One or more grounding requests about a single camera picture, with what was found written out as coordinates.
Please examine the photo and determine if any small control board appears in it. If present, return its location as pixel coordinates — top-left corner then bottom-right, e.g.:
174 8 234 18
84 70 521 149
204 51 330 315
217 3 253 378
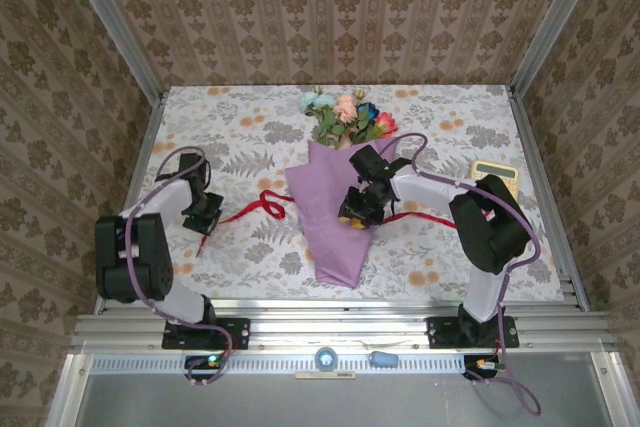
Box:
462 353 507 382
184 353 232 382

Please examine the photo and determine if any aluminium side rail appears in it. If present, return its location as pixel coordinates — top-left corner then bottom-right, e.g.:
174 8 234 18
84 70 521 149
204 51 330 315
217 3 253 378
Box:
94 94 167 316
504 86 591 311

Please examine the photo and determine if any red artificial flower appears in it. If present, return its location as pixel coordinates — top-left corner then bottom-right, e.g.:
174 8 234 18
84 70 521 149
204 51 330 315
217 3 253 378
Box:
372 110 400 141

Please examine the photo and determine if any blue oblong capsule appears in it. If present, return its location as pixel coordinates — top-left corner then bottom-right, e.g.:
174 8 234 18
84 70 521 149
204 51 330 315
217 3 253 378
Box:
368 350 400 369

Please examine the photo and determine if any peach artificial flower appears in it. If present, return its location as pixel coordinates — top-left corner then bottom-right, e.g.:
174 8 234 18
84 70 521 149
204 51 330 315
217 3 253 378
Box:
332 89 366 146

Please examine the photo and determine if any dark blue artificial flower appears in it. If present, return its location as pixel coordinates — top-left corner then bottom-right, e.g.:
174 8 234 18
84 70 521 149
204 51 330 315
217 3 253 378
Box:
355 100 380 143

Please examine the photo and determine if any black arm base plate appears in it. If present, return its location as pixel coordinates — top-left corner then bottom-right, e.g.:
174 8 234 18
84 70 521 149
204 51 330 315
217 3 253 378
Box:
424 314 520 351
161 316 251 351

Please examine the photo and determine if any aluminium frame post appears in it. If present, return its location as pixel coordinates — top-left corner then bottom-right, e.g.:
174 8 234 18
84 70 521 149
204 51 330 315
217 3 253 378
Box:
57 0 167 103
509 0 609 98

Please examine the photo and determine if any yellow calculator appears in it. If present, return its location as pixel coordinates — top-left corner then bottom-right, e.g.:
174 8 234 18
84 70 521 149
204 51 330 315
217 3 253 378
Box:
472 159 520 198

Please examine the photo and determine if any floral print tablecloth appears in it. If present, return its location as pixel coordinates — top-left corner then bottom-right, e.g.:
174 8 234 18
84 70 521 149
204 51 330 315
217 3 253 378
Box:
110 84 566 304

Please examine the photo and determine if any grey metal tray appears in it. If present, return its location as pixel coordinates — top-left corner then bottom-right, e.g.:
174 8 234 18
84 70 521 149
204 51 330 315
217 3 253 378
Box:
47 351 640 427

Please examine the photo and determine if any light blue artificial flower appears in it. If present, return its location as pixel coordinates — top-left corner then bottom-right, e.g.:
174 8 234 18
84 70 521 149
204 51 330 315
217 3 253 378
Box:
298 87 337 148

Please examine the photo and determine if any blue round knob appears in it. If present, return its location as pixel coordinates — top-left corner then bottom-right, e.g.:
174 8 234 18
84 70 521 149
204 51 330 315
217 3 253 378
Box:
314 346 339 372

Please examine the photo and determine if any beige label strip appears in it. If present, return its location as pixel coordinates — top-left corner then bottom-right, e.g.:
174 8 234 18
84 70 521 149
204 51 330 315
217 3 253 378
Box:
294 370 357 380

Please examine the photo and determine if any perforated metal strip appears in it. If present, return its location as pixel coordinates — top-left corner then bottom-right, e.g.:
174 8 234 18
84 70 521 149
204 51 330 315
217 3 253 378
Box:
89 353 469 376

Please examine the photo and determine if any aluminium front rail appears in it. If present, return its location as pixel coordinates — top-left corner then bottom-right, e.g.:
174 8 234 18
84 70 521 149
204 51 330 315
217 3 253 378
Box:
69 296 619 354

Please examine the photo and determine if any red satin ribbon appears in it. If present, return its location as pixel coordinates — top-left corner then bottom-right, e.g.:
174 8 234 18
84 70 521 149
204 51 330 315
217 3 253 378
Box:
196 189 459 257

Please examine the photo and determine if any pink and purple wrapping paper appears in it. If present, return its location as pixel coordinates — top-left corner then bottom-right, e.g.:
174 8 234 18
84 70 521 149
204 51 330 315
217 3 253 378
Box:
284 134 404 289

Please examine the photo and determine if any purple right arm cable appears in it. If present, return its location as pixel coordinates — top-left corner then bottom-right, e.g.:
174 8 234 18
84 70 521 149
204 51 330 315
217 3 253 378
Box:
383 132 544 418

